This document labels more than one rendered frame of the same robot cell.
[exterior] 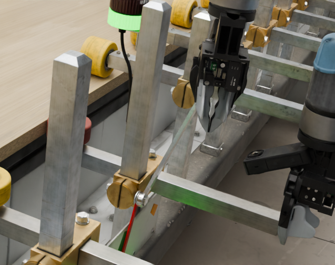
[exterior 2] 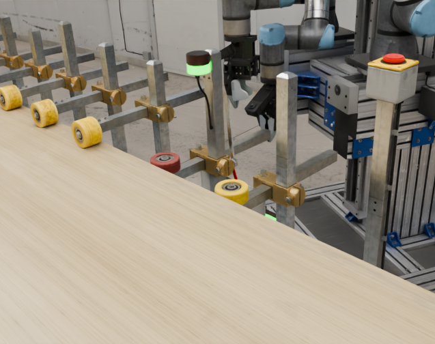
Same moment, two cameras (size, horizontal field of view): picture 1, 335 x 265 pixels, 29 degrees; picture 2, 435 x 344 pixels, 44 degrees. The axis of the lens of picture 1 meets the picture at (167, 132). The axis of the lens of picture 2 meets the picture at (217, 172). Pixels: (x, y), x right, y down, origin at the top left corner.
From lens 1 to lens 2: 1.31 m
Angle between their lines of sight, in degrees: 55
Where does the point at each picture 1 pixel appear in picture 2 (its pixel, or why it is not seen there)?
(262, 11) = (73, 65)
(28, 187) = not seen: hidden behind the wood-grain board
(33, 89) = (104, 167)
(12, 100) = (120, 175)
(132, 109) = (216, 117)
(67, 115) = (294, 104)
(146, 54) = (217, 80)
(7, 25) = not seen: outside the picture
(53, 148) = (290, 126)
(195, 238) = not seen: hidden behind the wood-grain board
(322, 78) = (276, 48)
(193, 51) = (158, 86)
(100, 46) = (93, 121)
